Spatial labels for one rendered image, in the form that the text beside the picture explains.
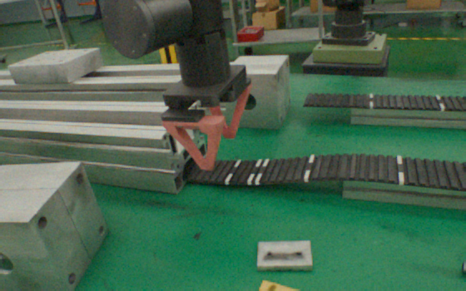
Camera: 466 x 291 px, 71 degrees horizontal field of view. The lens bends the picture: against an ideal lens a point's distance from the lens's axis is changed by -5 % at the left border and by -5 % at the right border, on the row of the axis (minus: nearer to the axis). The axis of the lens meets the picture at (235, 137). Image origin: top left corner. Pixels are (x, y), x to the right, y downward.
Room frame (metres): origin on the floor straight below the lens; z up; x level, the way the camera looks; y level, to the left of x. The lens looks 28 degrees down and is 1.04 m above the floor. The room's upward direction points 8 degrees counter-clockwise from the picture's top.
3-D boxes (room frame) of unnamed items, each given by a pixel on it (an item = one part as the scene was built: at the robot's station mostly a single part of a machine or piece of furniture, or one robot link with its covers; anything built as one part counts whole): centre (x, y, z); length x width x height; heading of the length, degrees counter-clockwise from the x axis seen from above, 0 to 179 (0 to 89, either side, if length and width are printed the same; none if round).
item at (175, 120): (0.36, 0.03, 0.86); 0.07 x 0.07 x 0.09; 67
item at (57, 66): (0.73, 0.36, 0.87); 0.16 x 0.11 x 0.07; 67
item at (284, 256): (0.23, -0.03, 0.78); 0.05 x 0.03 x 0.01; 80
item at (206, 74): (0.38, 0.02, 0.94); 0.10 x 0.07 x 0.07; 157
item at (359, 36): (0.87, -0.33, 0.85); 0.12 x 0.09 x 0.08; 52
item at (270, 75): (0.57, -0.06, 0.83); 0.12 x 0.09 x 0.10; 157
